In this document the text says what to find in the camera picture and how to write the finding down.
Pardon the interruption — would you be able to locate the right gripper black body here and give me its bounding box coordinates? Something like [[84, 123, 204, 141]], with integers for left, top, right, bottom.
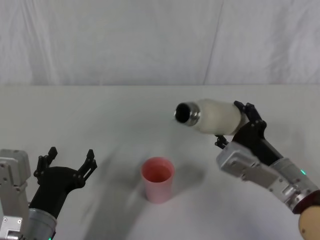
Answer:
[[231, 119, 285, 167]]

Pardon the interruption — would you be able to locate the white table cloth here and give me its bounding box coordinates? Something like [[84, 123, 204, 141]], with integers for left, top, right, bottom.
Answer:
[[0, 83, 320, 240]]

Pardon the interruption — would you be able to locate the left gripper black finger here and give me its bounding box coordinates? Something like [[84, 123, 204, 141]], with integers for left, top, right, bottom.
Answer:
[[33, 146, 60, 177], [74, 149, 98, 187]]

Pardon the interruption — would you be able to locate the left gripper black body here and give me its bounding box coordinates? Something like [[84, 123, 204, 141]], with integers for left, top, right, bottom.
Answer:
[[29, 165, 88, 219]]

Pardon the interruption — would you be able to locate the cream vacuum bottle steel neck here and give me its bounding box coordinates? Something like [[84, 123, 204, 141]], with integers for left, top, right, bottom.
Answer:
[[173, 98, 245, 136]]

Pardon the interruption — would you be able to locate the white curtain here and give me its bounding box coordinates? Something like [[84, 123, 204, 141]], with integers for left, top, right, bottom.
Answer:
[[0, 0, 320, 87]]

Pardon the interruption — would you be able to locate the pink plastic cup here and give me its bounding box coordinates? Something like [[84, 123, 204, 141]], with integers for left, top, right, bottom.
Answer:
[[140, 156, 175, 204]]

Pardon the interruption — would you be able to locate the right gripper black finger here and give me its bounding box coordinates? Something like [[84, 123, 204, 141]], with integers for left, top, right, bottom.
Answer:
[[233, 100, 267, 126], [214, 134, 230, 150]]

